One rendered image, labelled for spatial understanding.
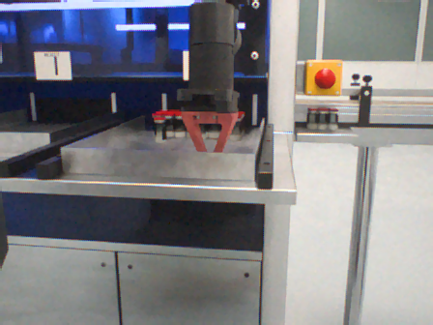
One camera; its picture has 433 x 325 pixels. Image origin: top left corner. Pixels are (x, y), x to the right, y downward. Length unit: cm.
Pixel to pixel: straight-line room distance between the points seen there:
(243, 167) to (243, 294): 55
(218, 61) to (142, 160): 16
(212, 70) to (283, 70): 38
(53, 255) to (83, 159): 58
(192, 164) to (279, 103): 39
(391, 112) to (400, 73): 468
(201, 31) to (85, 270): 75
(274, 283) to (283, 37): 56
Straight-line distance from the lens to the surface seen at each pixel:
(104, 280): 109
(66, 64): 97
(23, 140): 73
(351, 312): 123
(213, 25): 50
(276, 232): 94
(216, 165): 51
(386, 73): 564
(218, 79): 49
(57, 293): 117
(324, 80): 83
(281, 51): 86
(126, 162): 54
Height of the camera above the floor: 102
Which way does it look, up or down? 13 degrees down
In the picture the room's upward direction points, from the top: straight up
